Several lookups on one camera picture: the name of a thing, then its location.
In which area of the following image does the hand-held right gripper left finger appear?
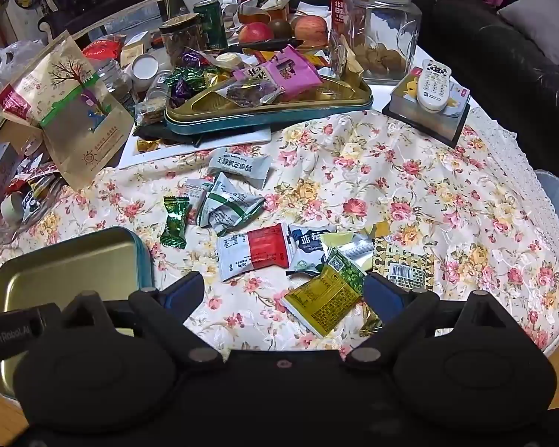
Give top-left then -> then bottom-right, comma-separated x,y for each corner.
60,270 -> 224,366

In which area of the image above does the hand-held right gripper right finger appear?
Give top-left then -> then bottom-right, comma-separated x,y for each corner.
345,271 -> 512,367

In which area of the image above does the gold foil candy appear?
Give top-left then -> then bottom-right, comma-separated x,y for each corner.
360,307 -> 383,337

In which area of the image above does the gold black patterned packet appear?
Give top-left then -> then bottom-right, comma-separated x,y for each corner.
372,237 -> 437,290

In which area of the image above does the silver yellow snack packet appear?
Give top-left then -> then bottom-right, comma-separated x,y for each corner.
319,230 -> 376,272

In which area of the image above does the green twist candy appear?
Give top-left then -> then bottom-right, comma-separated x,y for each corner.
160,196 -> 191,249

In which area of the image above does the blue white snack packet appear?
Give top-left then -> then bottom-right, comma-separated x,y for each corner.
286,223 -> 339,276

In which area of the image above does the white sesame crisp packet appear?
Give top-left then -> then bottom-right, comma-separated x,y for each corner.
208,146 -> 272,190

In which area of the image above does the yellow green snack packet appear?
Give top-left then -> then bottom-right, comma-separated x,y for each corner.
279,249 -> 374,339

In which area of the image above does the red white snack packet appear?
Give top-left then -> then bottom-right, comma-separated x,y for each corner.
216,223 -> 296,283

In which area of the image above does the floral tablecloth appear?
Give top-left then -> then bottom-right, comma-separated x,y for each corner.
0,109 -> 559,355

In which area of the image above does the clear glass plate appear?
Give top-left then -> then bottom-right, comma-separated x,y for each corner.
0,185 -> 76,246

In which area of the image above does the white flat board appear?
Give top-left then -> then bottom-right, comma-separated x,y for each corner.
118,126 -> 272,171

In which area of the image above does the yellow duck note box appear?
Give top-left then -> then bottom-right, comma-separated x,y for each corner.
382,67 -> 471,146

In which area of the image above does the gold tin tray with candies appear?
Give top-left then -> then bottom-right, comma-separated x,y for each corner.
164,73 -> 373,138

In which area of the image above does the kraft paper bag tree print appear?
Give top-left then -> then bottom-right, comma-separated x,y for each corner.
0,30 -> 136,192

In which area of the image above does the clear packet of dark candy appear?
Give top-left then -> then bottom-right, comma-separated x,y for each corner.
222,79 -> 281,104

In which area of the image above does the pile of foil candies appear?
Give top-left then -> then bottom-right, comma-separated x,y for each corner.
165,49 -> 221,109

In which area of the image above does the white remote control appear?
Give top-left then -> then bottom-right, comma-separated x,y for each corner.
416,59 -> 453,113

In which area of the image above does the small clear jar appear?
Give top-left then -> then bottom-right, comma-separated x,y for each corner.
95,60 -> 134,104

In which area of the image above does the small white cup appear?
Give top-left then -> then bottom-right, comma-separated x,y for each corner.
129,53 -> 162,92

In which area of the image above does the pink snack packet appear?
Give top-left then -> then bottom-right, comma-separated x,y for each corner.
265,46 -> 325,101

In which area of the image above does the dark-lid jar of nuts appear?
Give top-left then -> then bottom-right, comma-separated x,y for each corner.
159,14 -> 206,70

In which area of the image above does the red plastic bag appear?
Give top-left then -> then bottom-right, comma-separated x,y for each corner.
81,36 -> 123,62

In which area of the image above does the glass jar with cookies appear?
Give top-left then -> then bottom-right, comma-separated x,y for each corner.
342,0 -> 423,81

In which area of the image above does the green can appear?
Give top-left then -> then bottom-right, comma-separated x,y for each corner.
193,0 -> 229,53

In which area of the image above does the black leather sofa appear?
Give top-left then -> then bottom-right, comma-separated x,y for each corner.
235,0 -> 559,171

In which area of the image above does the pale red apple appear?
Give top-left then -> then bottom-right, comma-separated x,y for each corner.
293,15 -> 329,48

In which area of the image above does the white plastic bag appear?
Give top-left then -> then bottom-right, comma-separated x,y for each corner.
0,39 -> 44,99

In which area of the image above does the brown kiwi fruit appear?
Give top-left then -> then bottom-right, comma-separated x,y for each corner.
267,19 -> 293,39

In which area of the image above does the grey pillow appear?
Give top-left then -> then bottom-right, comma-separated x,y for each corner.
497,0 -> 559,66

